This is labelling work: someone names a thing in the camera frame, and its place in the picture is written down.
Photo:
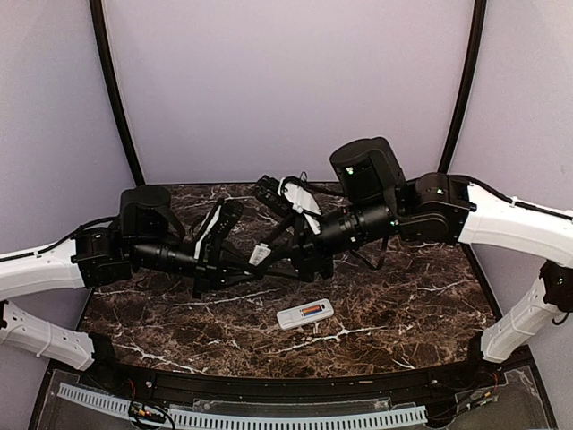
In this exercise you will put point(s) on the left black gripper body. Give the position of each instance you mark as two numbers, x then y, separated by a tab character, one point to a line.
207	265

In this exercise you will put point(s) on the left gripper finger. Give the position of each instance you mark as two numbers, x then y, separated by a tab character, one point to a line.
233	277
233	260

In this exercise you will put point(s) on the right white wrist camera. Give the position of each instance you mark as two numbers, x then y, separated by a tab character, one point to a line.
287	197

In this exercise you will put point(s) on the white remote control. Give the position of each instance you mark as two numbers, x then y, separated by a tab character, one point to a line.
302	315

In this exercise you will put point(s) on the black frame post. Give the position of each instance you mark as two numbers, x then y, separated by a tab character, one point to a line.
113	91
465	85

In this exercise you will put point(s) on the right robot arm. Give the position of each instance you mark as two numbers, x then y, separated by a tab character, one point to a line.
435	207

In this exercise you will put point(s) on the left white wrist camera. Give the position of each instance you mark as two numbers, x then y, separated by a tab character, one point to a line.
216	226

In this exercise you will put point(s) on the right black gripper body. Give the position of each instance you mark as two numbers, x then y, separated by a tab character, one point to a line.
310	253

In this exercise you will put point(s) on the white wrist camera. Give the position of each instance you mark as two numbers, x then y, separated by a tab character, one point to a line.
287	197
216	226

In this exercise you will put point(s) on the right black frame post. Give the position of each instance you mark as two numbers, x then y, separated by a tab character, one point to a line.
465	85

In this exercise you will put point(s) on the white battery compartment cover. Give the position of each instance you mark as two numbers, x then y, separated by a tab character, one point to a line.
259	254

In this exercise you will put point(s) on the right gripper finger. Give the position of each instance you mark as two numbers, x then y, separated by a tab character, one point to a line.
279	235
279	269

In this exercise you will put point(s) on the white slotted cable duct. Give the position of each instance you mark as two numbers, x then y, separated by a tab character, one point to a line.
218	414

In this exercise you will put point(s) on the black front rail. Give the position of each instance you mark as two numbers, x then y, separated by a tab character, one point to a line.
435	383

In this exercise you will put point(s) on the left black frame post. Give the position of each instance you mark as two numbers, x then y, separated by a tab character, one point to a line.
113	91

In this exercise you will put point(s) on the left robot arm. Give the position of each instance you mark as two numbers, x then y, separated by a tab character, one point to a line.
145	234

